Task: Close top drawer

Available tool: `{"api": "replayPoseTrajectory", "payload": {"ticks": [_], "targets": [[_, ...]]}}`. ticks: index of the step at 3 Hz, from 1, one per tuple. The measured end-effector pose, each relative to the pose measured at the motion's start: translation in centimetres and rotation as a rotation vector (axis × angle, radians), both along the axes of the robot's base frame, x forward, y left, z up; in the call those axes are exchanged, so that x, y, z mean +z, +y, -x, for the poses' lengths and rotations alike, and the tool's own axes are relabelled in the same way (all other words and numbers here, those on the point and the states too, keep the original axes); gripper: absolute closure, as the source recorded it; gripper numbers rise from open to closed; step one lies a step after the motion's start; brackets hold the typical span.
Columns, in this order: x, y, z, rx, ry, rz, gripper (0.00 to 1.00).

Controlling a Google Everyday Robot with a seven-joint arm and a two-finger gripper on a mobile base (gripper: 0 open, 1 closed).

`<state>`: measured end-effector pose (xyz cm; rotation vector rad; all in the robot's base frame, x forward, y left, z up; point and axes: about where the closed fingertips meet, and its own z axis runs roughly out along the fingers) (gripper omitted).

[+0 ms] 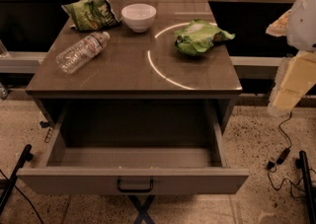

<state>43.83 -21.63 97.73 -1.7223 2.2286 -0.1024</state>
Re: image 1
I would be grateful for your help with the foam-covered gripper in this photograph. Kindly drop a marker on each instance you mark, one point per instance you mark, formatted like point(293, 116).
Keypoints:
point(303, 24)

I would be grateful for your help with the grey top drawer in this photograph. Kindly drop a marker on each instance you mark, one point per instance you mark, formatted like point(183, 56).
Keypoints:
point(176, 143)

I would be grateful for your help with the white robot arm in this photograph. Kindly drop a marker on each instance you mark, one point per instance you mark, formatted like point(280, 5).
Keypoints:
point(298, 25)

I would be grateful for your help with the grey drawer cabinet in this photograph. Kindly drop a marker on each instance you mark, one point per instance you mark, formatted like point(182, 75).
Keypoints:
point(141, 66)

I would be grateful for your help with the light green chip bag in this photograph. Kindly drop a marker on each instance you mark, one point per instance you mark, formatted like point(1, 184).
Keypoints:
point(198, 37)

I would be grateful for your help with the black right stand leg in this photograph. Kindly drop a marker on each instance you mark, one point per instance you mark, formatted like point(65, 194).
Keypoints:
point(310, 195)

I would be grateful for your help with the black stand leg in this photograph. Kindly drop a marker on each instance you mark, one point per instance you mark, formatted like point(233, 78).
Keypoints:
point(7, 184)
point(310, 195)

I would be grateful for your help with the white ceramic bowl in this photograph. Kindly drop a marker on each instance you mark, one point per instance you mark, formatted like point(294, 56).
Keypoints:
point(139, 17)

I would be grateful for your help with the blue cross stand base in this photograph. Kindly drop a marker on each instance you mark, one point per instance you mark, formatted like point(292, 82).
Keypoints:
point(143, 216)

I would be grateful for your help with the dark green chip bag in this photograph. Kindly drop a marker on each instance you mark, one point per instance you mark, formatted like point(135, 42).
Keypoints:
point(91, 15)

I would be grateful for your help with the clear plastic water bottle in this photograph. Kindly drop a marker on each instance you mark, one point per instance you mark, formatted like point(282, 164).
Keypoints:
point(81, 52)

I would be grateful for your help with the black left stand leg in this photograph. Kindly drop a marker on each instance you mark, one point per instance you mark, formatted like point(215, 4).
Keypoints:
point(7, 184)

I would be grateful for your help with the black top drawer handle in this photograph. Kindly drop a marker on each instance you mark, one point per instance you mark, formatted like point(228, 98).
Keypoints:
point(135, 185)

